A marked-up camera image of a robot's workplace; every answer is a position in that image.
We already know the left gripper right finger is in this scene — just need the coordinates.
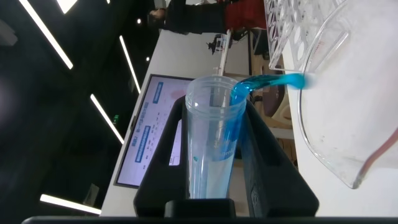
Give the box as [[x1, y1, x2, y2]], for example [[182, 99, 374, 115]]
[[238, 99, 320, 218]]

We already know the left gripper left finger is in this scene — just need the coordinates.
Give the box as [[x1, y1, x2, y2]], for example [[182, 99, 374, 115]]
[[133, 95, 189, 218]]

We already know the blue pigment test tube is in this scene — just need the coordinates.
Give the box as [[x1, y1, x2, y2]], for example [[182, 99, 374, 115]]
[[185, 74, 248, 200]]

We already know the clear glass beaker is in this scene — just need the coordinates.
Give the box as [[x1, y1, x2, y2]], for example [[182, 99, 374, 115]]
[[297, 0, 398, 190]]

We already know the clear plastic test tube rack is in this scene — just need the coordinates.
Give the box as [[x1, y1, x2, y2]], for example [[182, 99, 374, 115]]
[[263, 0, 346, 73]]

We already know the brown topped plastic stool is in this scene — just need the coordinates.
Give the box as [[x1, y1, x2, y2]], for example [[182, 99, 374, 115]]
[[262, 83, 294, 129]]

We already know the white single desk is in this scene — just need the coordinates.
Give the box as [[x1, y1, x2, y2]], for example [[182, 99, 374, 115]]
[[213, 29, 233, 77]]

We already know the person in red trousers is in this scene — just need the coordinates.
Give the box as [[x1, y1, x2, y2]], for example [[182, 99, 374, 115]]
[[148, 0, 268, 35]]

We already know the large wall display screen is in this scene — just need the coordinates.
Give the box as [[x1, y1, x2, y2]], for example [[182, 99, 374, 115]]
[[113, 73, 195, 189]]

